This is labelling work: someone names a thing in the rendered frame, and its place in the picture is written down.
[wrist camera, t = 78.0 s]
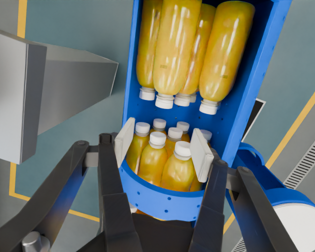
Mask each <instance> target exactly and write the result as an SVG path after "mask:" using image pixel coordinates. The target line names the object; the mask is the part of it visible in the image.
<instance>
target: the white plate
mask: <svg viewBox="0 0 315 252"><path fill-rule="evenodd" d="M273 208H274V210H275V212H276V213H277V215H278V217H279V219H280V220H281V222H282V224H283V225H284V227H285V229H286V231H287V232H288V234H289V236H290V237H291V239H292V241H293V243H294V244H295V246H296V248H297V249H298V251H299V252H312V251H313V250H315V207H314V206H311V205H309V204H305V203H297V202H292V203H283V204H279V205H275V206H273Z"/></svg>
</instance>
